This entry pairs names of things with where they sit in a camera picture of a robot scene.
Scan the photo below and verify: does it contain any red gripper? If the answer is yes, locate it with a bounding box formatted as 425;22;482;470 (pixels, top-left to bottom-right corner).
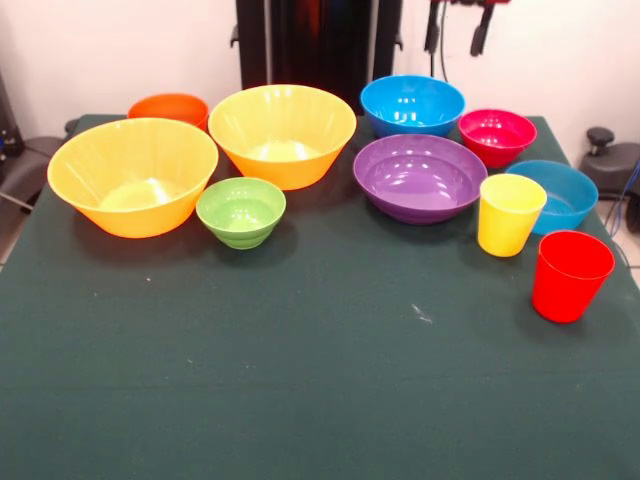
423;0;504;57

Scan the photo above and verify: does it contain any purple bowl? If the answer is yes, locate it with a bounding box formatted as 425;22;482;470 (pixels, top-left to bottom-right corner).
352;133;489;226

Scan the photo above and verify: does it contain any deep blue bowl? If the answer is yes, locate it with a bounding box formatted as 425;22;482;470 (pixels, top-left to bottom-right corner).
359;74;467;139

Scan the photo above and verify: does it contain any small pink bowl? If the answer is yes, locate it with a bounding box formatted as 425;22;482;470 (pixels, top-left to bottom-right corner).
458;108;539;170

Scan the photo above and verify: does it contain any shallow blue bowl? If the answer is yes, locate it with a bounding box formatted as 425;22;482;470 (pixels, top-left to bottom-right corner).
504;159;600;237

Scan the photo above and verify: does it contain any yellow cup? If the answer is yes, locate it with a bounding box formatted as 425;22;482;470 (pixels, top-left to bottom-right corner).
476;173;549;259

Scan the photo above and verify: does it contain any small green bowl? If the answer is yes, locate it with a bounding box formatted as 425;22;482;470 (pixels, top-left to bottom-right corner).
195;176;288;251

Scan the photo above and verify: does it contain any red cup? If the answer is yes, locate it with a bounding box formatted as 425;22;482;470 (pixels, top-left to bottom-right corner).
531;230;617;325

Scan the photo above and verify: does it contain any small orange bowl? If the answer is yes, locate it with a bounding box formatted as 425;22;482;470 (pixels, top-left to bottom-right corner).
127;92;210;133

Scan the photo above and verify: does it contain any dark green tablecloth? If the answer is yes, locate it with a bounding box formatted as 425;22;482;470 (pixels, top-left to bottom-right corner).
0;113;640;480

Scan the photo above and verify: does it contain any black equipment rack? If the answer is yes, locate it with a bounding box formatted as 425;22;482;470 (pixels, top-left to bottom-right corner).
0;69;25;166

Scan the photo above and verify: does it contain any black wall cable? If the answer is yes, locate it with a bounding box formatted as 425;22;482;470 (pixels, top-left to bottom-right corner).
437;0;450;82

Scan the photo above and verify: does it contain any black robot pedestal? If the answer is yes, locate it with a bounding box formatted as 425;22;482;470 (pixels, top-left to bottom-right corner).
230;0;405;119

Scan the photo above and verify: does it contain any blue cable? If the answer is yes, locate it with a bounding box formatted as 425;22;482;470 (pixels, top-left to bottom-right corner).
610;162;640;236

